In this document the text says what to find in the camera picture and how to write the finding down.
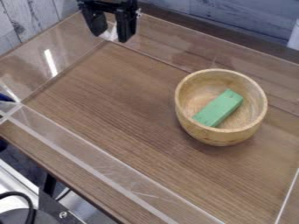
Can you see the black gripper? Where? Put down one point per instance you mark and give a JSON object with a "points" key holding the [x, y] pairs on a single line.
{"points": [[124, 8]]}

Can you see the green rectangular block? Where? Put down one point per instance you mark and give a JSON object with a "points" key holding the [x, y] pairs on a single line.
{"points": [[218, 110]]}

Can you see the light wooden bowl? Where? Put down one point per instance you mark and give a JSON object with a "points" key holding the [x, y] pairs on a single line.
{"points": [[198, 89]]}

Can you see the blue object at left edge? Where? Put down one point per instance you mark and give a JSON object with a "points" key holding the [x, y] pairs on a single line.
{"points": [[5, 98]]}

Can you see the clear acrylic front barrier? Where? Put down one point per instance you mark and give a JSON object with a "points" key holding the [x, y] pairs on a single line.
{"points": [[116, 147]]}

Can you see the black metal table leg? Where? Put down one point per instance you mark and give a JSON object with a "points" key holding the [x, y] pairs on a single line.
{"points": [[52, 212]]}

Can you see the clear acrylic corner bracket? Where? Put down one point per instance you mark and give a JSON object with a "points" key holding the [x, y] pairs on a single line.
{"points": [[110, 34]]}

